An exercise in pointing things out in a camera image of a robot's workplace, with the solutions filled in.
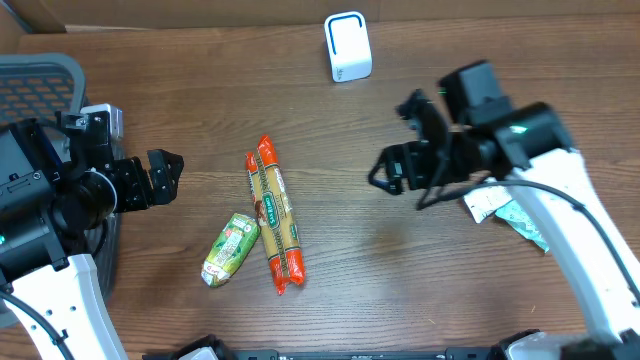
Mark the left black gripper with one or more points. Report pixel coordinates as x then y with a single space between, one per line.
136 182

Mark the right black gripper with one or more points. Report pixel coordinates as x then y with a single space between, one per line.
421 173

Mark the white tube gold cap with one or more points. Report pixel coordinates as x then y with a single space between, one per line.
484 202

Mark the teal wipes packet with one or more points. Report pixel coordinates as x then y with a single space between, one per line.
513 214

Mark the green snack pouch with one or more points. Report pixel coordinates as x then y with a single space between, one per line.
229 250

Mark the orange spaghetti packet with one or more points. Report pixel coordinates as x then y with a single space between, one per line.
274 215

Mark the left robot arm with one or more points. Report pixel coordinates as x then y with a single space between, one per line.
60 179

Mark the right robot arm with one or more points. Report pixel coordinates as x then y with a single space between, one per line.
530 153

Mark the white barcode scanner stand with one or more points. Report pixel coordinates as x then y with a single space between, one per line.
348 46

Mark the grey plastic mesh basket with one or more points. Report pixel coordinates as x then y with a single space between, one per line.
37 86

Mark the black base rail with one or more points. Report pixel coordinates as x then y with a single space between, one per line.
211 347

